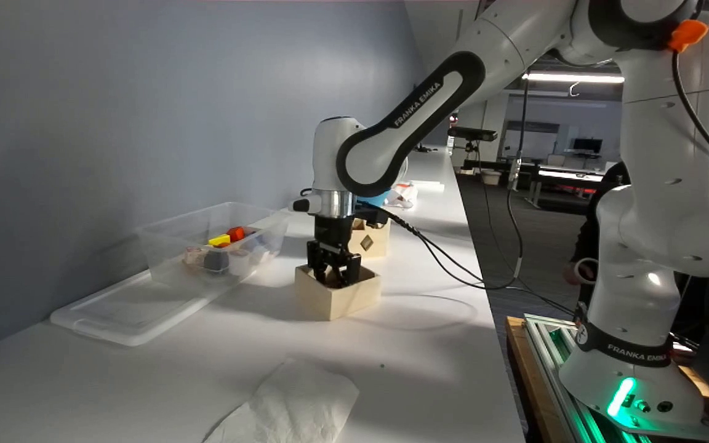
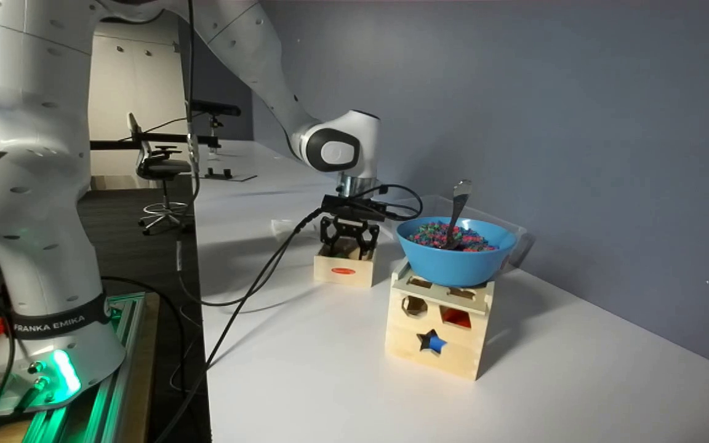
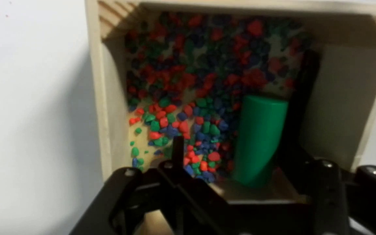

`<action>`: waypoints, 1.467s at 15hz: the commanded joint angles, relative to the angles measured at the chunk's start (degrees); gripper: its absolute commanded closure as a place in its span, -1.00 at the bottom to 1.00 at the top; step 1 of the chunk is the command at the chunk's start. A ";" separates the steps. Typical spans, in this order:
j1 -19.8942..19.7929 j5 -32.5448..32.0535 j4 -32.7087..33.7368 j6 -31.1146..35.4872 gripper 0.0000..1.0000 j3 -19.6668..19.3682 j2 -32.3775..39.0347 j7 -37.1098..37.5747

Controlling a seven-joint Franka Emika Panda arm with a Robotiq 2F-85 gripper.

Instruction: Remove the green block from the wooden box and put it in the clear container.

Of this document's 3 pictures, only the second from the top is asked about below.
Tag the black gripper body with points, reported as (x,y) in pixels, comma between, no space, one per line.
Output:
(352,224)

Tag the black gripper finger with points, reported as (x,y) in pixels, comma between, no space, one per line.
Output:
(329,236)
(368,243)

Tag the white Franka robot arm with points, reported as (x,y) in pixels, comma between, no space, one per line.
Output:
(36,164)

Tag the open wooden box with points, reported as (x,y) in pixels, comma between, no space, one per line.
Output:
(342,272)

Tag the wooden shape sorter box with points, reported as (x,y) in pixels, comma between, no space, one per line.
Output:
(442,335)

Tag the clear plastic container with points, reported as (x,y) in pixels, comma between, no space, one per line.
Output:
(525,246)

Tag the colourful bead pile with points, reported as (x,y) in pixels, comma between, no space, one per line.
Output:
(443,236)

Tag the blue plastic bowl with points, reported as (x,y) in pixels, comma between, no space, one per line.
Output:
(456,265)

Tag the metal spoon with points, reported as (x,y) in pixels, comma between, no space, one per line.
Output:
(459,204)

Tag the small black tool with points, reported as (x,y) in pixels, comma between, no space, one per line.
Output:
(219,173)

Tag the black office chair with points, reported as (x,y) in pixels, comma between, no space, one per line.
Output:
(160,169)

